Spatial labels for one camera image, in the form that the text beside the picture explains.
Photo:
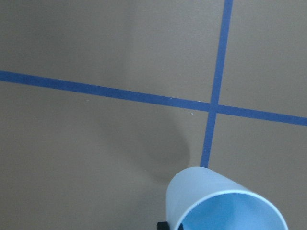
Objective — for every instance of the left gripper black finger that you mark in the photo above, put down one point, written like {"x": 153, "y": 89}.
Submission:
{"x": 163, "y": 225}

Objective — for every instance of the light blue plastic cup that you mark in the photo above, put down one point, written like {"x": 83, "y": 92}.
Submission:
{"x": 198, "y": 198}

